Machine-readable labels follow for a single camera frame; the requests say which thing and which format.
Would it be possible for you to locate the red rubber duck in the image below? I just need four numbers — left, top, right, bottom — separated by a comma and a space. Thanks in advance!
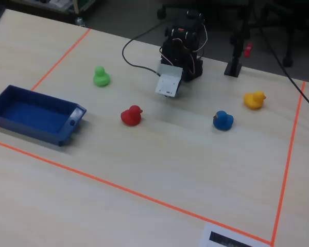
120, 104, 144, 127

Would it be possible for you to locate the blue rubber duck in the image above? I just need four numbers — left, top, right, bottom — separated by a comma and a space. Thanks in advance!
212, 110, 234, 131

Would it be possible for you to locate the green rubber duck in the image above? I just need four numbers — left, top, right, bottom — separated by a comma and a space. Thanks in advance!
92, 66, 111, 87

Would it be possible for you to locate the yellow rubber duck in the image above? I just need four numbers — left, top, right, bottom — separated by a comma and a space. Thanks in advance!
244, 90, 267, 111

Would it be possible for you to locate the orange tape strip beside box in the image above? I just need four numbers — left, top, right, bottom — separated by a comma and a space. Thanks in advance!
0, 28, 91, 138

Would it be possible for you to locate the blue plastic box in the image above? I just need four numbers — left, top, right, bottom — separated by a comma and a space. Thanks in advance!
0, 84, 88, 147

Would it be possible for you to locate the long orange tape strip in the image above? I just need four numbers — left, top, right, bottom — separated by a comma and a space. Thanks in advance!
0, 138, 273, 245

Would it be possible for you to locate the orange tape strip beside ducks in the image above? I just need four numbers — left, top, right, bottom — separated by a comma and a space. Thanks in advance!
270, 81, 306, 246

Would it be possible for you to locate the white paper with black bar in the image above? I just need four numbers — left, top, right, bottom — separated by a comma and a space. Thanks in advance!
198, 222, 271, 247

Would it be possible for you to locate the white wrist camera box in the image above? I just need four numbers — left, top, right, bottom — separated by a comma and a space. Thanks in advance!
154, 64, 184, 98

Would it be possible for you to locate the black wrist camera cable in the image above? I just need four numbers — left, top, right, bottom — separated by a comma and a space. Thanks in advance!
122, 15, 181, 78

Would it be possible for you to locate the black camera stand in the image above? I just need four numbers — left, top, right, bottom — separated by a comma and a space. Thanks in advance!
223, 0, 255, 78

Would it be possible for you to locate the thick black cable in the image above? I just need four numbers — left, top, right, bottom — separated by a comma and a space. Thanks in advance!
256, 23, 309, 115

